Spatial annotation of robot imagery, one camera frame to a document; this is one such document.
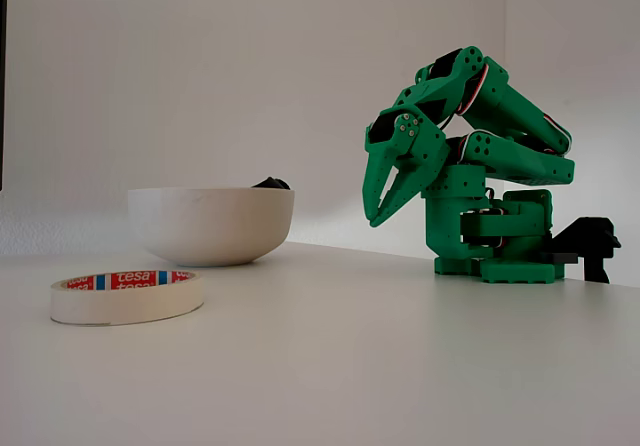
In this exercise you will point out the black table clamp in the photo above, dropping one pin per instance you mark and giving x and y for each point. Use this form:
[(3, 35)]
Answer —
[(592, 241)]

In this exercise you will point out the white tesa masking tape roll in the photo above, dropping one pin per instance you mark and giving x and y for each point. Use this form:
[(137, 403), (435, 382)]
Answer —
[(125, 306)]

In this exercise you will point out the white round bowl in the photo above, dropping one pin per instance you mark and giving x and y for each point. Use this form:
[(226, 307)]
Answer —
[(210, 226)]

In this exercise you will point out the dark grey cloth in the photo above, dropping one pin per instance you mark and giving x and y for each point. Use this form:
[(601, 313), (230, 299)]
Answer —
[(272, 183)]

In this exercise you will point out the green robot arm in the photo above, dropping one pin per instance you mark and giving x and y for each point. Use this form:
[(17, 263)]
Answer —
[(510, 106)]

